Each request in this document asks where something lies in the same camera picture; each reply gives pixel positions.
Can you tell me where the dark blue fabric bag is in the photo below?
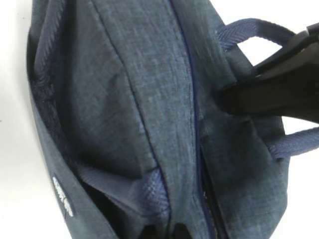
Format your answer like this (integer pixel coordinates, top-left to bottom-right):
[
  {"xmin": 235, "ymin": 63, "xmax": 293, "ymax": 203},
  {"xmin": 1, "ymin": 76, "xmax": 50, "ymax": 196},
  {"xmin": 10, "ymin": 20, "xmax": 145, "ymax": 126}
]
[{"xmin": 26, "ymin": 0, "xmax": 319, "ymax": 239}]

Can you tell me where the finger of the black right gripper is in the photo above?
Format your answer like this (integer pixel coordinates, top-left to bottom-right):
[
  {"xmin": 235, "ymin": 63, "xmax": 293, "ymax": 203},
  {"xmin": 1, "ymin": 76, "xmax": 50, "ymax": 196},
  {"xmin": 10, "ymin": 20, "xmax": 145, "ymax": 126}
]
[
  {"xmin": 215, "ymin": 53, "xmax": 319, "ymax": 123},
  {"xmin": 255, "ymin": 23, "xmax": 319, "ymax": 75}
]

